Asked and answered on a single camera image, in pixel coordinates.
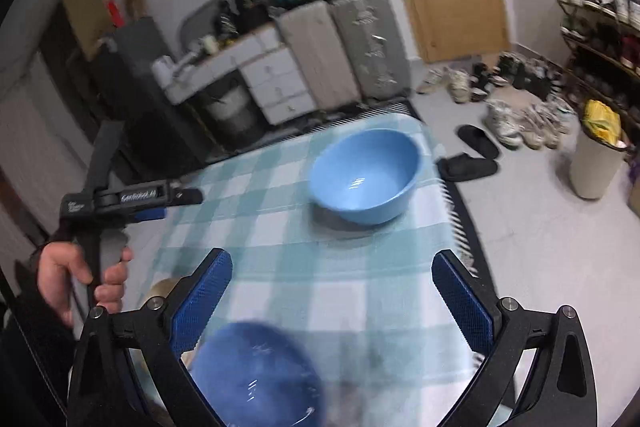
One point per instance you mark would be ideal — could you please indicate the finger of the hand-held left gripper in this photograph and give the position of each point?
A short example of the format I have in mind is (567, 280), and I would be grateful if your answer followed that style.
(187, 197)
(150, 215)

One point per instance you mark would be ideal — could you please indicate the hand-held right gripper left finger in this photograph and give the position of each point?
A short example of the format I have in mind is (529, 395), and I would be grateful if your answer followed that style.
(200, 302)

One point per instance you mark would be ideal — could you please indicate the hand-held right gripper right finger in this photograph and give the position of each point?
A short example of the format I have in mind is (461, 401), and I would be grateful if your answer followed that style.
(465, 302)

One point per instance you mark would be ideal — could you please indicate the large beige plate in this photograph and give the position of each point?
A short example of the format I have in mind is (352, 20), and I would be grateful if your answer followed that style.
(161, 289)

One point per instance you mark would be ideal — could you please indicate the light blue bowl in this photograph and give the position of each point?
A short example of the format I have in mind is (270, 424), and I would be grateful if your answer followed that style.
(365, 172)

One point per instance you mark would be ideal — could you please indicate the person's left forearm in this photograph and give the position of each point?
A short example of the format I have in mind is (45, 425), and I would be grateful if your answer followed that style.
(30, 357)

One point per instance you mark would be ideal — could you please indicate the person's left hand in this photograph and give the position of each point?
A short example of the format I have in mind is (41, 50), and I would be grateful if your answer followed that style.
(57, 272)

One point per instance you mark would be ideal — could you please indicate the wicker laundry basket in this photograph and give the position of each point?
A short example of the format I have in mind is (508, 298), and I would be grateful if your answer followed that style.
(227, 117)

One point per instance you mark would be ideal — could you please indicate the dark grey refrigerator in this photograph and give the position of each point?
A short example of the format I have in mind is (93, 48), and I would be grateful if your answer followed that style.
(140, 107)

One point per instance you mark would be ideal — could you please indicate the teal checked tablecloth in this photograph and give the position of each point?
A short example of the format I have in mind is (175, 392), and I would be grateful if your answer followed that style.
(320, 267)

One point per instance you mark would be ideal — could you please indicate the white kettle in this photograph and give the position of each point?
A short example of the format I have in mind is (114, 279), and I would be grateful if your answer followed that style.
(162, 69)

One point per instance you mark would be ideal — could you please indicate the black slipper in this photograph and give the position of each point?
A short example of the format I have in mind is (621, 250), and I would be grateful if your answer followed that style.
(477, 141)
(467, 167)

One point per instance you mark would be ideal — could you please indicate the dark wardrobe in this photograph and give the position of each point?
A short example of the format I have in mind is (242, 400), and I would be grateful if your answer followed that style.
(65, 72)

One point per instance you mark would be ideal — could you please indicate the white dressing table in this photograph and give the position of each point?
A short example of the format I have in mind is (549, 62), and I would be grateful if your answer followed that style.
(270, 77)

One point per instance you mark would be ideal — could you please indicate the pale yellow cup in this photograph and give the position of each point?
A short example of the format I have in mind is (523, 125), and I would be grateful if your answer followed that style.
(210, 45)

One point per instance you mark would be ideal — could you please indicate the oval mirror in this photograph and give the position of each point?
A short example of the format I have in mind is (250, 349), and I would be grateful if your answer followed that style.
(197, 24)

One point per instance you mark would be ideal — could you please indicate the large flat cardboard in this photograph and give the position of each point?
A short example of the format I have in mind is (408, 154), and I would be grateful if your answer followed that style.
(85, 19)

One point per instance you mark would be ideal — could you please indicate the row of worn shoes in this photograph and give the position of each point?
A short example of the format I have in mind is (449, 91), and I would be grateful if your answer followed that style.
(502, 122)

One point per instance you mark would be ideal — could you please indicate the white trash bin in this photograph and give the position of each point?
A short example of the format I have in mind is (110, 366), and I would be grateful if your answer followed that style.
(592, 167)

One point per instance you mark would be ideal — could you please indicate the black box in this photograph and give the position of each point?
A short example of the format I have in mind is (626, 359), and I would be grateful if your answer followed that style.
(250, 18)

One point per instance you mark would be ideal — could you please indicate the beige suitcase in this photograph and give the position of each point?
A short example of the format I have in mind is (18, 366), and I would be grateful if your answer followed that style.
(315, 52)

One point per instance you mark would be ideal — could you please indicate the brown cardboard box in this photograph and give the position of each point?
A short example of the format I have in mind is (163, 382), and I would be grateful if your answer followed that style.
(135, 2)

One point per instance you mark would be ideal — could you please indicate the purple bag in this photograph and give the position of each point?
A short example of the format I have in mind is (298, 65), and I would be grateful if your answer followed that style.
(636, 182)

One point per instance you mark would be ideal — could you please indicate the yellow plastic bag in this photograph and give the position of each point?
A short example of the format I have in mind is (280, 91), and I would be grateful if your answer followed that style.
(602, 119)

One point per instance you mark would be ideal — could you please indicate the silver suitcase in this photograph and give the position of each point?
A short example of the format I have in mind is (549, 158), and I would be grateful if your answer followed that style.
(370, 42)

